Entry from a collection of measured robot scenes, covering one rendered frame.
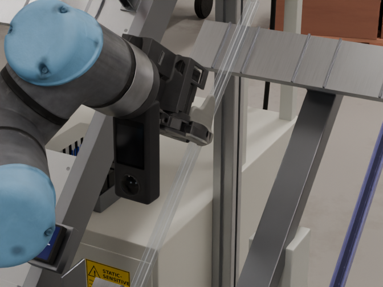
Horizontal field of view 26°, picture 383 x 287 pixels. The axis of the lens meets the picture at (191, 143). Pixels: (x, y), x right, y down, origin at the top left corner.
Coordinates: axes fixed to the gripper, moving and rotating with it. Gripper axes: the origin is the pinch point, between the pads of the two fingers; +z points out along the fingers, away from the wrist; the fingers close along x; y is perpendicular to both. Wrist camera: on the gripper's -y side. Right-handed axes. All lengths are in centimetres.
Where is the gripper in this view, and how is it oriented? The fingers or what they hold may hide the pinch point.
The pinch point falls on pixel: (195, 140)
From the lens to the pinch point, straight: 101.6
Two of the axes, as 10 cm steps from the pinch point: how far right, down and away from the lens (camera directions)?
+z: 4.0, 2.0, 9.0
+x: -8.8, -2.0, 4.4
